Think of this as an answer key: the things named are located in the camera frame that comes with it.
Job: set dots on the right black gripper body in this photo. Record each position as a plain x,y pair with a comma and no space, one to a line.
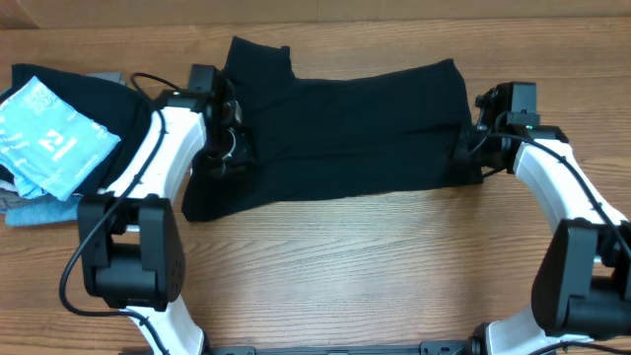
485,157

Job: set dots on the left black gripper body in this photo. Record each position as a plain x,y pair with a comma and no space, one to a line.
231,151

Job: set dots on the black t-shirt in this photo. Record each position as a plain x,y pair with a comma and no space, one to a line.
317,139

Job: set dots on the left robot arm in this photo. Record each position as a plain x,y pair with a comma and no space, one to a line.
130,261

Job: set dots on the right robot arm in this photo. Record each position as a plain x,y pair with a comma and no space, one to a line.
580,296

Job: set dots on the folded black shirt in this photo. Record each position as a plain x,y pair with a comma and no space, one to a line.
121,110

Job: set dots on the folded blue heather shirt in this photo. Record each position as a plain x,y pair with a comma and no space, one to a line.
43,211

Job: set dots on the folded light blue printed shirt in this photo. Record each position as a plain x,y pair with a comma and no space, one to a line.
47,145

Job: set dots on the folded white grey garment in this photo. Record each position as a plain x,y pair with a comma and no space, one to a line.
10,199

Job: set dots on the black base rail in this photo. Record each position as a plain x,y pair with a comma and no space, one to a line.
335,350

